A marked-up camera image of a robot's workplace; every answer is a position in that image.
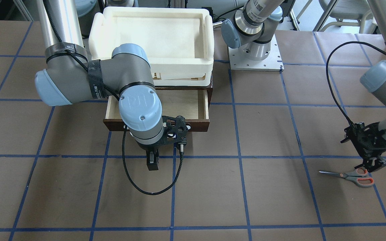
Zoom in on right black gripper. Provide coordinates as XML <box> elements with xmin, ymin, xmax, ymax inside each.
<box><xmin>133</xmin><ymin>135</ymin><xmax>163</xmax><ymax>171</ymax></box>

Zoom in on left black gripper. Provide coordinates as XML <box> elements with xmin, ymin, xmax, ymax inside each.
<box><xmin>354</xmin><ymin>123</ymin><xmax>386</xmax><ymax>172</ymax></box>

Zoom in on orange grey scissors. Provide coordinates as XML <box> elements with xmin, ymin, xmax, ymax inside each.
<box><xmin>319</xmin><ymin>167</ymin><xmax>374</xmax><ymax>188</ymax></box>

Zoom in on dark brown wooden drawer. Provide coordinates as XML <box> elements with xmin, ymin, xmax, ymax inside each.
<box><xmin>103</xmin><ymin>85</ymin><xmax>210</xmax><ymax>132</ymax></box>

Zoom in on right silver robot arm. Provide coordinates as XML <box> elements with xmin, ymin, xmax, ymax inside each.
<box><xmin>35</xmin><ymin>0</ymin><xmax>164</xmax><ymax>170</ymax></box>

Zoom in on dark brown drawer cabinet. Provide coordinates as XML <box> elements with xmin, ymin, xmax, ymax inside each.
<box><xmin>151</xmin><ymin>64</ymin><xmax>213</xmax><ymax>103</ymax></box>

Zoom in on white foam tray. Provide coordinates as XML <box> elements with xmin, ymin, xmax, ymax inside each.
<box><xmin>88</xmin><ymin>6</ymin><xmax>214</xmax><ymax>86</ymax></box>

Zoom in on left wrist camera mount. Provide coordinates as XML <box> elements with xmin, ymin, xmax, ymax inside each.
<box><xmin>340</xmin><ymin>123</ymin><xmax>381</xmax><ymax>154</ymax></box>

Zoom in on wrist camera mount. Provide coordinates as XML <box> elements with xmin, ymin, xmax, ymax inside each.
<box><xmin>340</xmin><ymin>123</ymin><xmax>381</xmax><ymax>154</ymax></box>
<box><xmin>162</xmin><ymin>115</ymin><xmax>190</xmax><ymax>151</ymax></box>

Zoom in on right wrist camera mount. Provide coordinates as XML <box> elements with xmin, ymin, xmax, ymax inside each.
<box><xmin>162</xmin><ymin>115</ymin><xmax>190</xmax><ymax>151</ymax></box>

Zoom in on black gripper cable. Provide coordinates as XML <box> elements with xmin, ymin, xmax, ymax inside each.
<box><xmin>122</xmin><ymin>129</ymin><xmax>184</xmax><ymax>196</ymax></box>

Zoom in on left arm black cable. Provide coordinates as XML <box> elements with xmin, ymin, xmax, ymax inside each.
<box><xmin>326</xmin><ymin>41</ymin><xmax>386</xmax><ymax>128</ymax></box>

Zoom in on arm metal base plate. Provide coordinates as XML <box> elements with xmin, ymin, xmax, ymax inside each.
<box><xmin>227</xmin><ymin>35</ymin><xmax>284</xmax><ymax>72</ymax></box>

